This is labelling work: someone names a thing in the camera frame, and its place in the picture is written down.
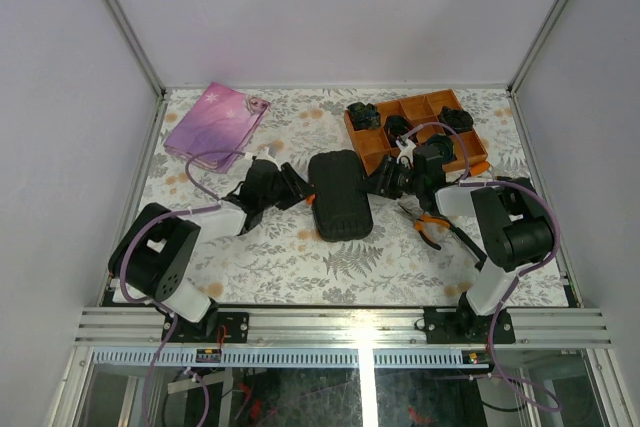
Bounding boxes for purple folded cloth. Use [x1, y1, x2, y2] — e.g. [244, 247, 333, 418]
[164, 83, 271, 173]

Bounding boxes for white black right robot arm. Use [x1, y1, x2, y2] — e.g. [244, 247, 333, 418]
[361, 145, 559, 342]

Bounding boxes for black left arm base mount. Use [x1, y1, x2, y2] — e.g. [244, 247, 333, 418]
[162, 311, 250, 345]

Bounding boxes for aluminium front rail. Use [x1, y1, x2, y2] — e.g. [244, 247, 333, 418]
[74, 305, 614, 349]

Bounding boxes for orange compartment tray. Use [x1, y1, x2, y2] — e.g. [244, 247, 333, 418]
[344, 90, 488, 174]

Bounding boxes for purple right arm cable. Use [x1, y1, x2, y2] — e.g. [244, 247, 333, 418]
[399, 121, 564, 413]

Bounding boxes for black green rolled tape front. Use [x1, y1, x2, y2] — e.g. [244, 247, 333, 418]
[426, 133, 456, 164]

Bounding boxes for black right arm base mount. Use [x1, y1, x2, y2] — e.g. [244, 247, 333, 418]
[414, 307, 516, 345]

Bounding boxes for black rolled tape far right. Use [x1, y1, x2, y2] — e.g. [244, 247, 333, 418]
[438, 106, 474, 134]

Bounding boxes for black orange handled screwdriver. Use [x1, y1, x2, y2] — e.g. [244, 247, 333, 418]
[449, 223, 487, 271]

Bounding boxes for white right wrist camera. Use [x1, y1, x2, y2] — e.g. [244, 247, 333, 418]
[396, 136, 416, 168]

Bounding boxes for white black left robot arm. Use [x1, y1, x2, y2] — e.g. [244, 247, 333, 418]
[108, 159, 314, 342]

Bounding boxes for black rolled tape centre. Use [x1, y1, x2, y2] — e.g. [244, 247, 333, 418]
[383, 115, 412, 146]

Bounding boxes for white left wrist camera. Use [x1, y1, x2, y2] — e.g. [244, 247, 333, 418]
[253, 145, 280, 169]

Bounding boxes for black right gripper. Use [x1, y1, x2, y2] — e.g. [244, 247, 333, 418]
[358, 156, 425, 202]

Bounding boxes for orange black long-nose pliers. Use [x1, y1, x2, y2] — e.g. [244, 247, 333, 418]
[398, 204, 452, 251]

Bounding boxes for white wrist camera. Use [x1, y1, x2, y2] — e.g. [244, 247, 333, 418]
[396, 136, 416, 168]
[253, 145, 280, 169]

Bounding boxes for black rolled tape far left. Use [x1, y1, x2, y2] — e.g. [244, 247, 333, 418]
[347, 102, 380, 131]

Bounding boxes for black plastic tool case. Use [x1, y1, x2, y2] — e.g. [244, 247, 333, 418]
[308, 150, 373, 242]

